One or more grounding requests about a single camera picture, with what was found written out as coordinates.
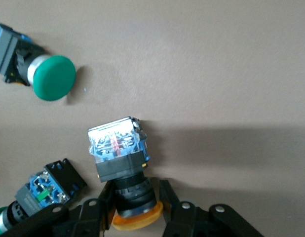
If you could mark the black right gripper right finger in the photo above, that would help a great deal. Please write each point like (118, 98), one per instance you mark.
(199, 222)

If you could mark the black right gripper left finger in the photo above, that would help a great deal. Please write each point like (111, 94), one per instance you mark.
(81, 219)

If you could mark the yellow push button switch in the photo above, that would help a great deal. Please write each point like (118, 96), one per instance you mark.
(118, 148)

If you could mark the green push button switch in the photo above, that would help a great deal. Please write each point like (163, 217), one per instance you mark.
(53, 76)
(44, 187)

